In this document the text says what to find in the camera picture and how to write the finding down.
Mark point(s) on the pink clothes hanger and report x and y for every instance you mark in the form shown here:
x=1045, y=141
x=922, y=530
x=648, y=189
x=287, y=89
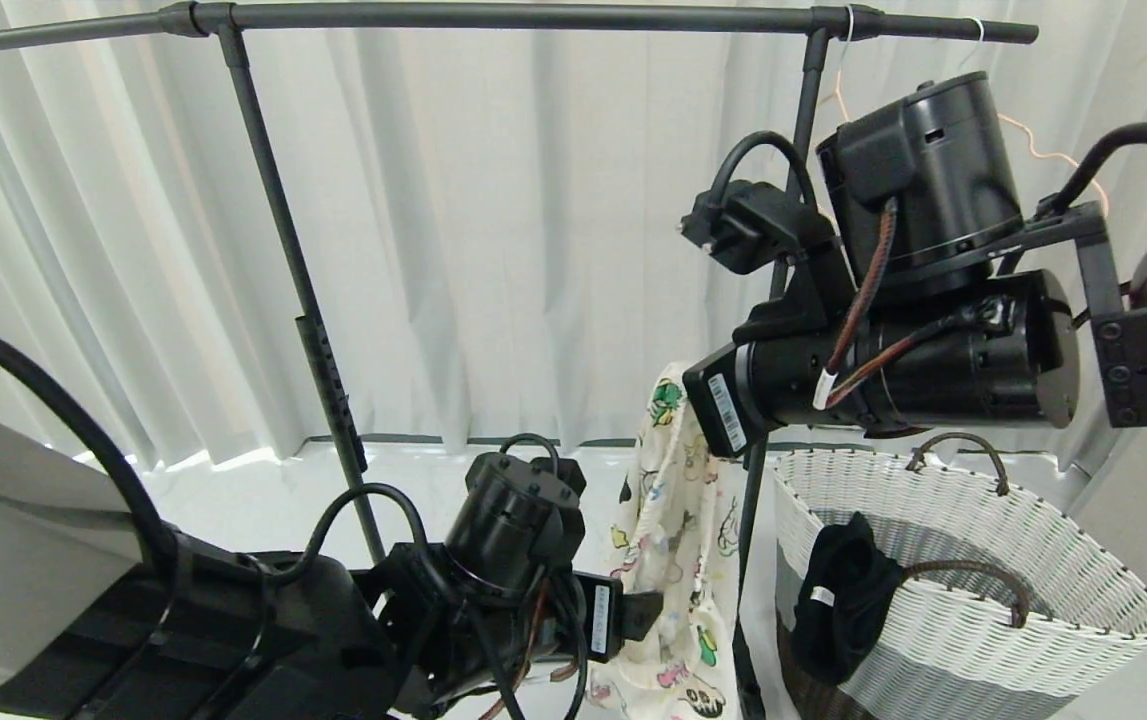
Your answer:
x=840, y=95
x=1063, y=158

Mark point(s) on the black garment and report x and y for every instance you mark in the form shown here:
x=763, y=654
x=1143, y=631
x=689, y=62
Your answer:
x=843, y=600

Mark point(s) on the white curtain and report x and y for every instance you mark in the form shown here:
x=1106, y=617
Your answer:
x=533, y=250

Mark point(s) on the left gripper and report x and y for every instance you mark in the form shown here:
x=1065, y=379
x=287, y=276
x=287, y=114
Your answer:
x=583, y=620

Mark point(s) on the cream printed garment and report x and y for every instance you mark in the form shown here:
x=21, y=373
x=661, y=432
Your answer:
x=673, y=540

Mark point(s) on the black clothes rack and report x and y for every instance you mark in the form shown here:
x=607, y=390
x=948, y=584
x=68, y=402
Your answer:
x=533, y=16

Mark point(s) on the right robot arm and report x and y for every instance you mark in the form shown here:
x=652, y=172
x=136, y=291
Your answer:
x=923, y=170

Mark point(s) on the white laundry basket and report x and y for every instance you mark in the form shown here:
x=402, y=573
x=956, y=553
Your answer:
x=983, y=560

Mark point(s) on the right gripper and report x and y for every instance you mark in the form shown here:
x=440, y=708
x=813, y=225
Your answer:
x=933, y=380

